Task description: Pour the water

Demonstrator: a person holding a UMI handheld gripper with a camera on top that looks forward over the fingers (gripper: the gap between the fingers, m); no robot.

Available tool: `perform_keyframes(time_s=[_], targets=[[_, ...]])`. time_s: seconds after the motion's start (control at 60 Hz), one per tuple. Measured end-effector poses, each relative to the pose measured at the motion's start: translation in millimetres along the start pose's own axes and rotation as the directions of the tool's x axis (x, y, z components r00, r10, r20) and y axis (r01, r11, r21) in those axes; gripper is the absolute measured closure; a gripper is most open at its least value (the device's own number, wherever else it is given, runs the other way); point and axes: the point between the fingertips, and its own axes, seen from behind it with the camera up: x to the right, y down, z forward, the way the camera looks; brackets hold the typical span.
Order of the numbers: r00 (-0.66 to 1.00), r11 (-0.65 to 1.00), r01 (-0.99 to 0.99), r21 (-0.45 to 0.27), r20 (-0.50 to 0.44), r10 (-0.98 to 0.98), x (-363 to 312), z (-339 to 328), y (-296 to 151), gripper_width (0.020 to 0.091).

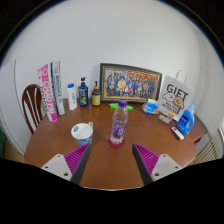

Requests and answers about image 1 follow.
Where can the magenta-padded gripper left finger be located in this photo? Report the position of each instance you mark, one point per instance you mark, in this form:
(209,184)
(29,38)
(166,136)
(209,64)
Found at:
(58,165)

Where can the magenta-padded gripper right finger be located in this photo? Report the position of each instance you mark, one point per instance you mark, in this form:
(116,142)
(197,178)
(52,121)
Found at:
(165,165)

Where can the clear purple-capped water bottle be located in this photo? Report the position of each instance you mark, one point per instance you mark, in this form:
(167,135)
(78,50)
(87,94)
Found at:
(119,125)

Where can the white remote control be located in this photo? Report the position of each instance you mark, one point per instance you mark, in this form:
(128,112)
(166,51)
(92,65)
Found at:
(177,133)

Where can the white blue-printed mug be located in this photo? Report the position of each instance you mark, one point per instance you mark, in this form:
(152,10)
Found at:
(82,132)

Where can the small patterned snack packet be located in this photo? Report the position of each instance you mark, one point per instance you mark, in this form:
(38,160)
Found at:
(163,119)

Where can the white radiator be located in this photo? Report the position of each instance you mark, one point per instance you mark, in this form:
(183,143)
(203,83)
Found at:
(209,150)

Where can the blue detergent bottle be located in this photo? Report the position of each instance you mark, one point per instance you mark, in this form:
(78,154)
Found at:
(185,122)

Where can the small white orange box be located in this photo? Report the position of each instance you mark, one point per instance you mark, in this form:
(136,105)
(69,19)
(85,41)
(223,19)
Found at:
(171,115)

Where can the blue tissue pack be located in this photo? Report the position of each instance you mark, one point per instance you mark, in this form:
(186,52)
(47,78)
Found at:
(150,107)

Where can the brown wooden chair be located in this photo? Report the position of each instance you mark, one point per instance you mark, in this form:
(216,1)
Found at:
(31,106)

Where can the white blue-capped lotion bottle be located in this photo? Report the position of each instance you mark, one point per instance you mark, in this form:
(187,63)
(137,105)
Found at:
(72,98)

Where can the white paper gift bag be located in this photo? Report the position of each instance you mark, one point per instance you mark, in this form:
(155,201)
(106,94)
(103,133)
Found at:
(175,96)

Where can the tall pink box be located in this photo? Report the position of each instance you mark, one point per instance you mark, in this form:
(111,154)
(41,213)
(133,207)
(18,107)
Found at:
(47,93)

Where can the dark blue pump bottle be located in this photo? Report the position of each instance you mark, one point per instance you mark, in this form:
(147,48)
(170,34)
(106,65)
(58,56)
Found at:
(83,96)

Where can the white door panel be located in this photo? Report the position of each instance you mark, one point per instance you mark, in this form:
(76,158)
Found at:
(8,110)

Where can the yellow black pump bottle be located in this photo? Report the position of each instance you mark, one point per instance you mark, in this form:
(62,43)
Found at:
(96,98)

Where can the tall white green box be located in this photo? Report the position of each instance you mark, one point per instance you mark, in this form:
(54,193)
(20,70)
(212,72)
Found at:
(58,88)

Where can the framed group photo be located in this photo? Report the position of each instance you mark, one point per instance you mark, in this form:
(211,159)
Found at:
(130,83)

